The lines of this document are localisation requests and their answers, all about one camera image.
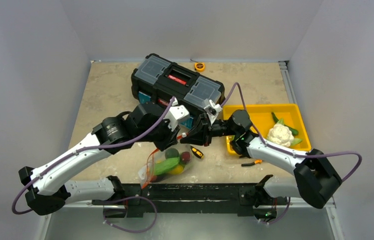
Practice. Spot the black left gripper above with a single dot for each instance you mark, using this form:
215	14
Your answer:
170	137

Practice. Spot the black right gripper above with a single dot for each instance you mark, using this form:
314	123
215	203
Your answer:
205	130

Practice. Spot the dark green avocado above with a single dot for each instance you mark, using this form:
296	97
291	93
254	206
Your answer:
171	153

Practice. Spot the dark red plum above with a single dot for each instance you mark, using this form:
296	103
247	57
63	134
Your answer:
185	158

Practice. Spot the clear orange zip top bag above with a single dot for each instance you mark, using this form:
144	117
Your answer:
146	171

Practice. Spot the yellow corn cob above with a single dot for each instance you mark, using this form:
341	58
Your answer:
176	170

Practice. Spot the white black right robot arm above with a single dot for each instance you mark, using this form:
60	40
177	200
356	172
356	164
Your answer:
316	180

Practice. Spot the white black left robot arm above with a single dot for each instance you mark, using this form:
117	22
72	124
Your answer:
49	187

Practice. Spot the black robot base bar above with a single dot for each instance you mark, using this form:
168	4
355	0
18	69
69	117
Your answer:
241	199

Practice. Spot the black yellow screwdriver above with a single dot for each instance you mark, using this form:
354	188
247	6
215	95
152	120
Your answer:
196	152

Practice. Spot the black plastic toolbox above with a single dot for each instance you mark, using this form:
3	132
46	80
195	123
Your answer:
157	79

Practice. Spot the orange black pliers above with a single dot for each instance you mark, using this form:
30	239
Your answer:
256	162

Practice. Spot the yellow tape measure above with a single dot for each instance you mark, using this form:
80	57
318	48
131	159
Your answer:
198	65

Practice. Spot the white cauliflower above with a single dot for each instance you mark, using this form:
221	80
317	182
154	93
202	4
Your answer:
280	135

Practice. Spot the yellow plastic tray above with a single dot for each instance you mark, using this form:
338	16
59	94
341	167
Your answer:
261	116

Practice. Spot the green cucumber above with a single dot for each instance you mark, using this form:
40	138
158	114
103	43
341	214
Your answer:
277	120

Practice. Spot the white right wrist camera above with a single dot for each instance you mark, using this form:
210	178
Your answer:
212	109

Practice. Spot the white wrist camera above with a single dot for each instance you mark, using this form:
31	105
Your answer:
212	109
175	115

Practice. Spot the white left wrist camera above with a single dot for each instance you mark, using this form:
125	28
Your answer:
175	115

